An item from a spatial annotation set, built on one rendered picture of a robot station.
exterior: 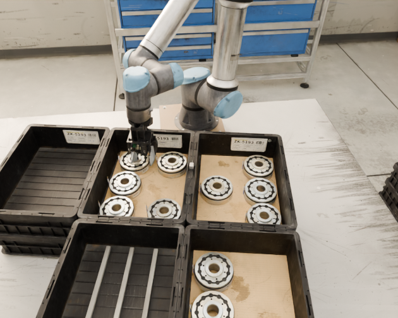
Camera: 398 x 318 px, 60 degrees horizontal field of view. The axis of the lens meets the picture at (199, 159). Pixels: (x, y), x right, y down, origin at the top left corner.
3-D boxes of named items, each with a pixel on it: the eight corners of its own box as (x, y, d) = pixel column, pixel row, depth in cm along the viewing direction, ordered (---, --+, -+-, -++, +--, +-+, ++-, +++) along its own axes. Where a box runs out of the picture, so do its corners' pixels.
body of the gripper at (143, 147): (127, 156, 110) (123, 125, 102) (132, 139, 116) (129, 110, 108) (151, 158, 110) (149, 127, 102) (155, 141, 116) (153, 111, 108)
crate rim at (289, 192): (195, 135, 122) (195, 130, 121) (280, 139, 121) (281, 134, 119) (186, 228, 93) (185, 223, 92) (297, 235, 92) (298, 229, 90)
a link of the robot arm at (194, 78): (196, 89, 146) (195, 59, 137) (218, 101, 139) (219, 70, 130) (175, 100, 140) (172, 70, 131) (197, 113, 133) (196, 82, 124)
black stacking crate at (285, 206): (196, 155, 129) (196, 132, 121) (275, 159, 128) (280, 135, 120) (187, 247, 100) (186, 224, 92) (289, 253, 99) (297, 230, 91)
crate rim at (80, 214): (112, 132, 123) (111, 126, 122) (195, 135, 122) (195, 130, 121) (77, 223, 94) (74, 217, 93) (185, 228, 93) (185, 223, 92)
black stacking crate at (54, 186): (39, 148, 131) (29, 124, 123) (115, 152, 130) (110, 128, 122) (-14, 236, 102) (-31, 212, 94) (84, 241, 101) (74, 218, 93)
